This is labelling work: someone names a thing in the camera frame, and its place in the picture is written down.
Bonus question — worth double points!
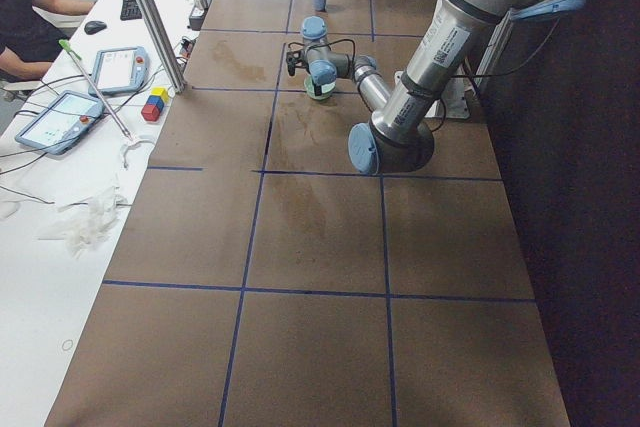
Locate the red blue yellow blocks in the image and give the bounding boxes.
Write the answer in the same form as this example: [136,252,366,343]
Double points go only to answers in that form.
[141,87,170,122]

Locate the black computer mouse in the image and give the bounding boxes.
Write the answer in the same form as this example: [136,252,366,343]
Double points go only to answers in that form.
[84,21,107,35]

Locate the mint green bowl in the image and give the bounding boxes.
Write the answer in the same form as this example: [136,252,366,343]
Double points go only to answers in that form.
[304,76,336,101]

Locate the aluminium frame post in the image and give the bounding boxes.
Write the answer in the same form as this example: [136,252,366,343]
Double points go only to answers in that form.
[136,0,186,94]

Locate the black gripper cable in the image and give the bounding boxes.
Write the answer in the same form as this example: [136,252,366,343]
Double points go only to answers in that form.
[287,36,357,68]

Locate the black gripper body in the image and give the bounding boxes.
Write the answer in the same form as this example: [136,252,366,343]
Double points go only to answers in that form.
[285,50,303,77]

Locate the small metal cup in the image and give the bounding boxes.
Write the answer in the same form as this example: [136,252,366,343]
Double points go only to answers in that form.
[193,0,210,11]

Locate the teach pendant tablet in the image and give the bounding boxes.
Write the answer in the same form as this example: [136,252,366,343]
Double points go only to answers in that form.
[15,91,104,155]
[92,46,149,96]

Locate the seated person in black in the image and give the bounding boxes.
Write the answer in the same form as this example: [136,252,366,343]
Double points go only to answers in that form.
[1,0,94,81]

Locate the crumpled white tissue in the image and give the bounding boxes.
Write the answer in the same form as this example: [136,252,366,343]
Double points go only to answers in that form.
[36,174,131,257]

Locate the far teach pendant tablet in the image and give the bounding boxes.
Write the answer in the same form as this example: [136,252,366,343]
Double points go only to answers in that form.
[92,46,149,96]

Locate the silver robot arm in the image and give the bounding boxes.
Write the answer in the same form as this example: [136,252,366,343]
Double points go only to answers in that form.
[286,0,586,175]

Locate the near teach pendant tablet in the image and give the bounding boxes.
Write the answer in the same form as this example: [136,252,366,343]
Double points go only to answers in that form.
[15,91,104,155]

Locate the green-handled reacher stick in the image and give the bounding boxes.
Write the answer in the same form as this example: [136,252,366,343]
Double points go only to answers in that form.
[58,39,134,145]

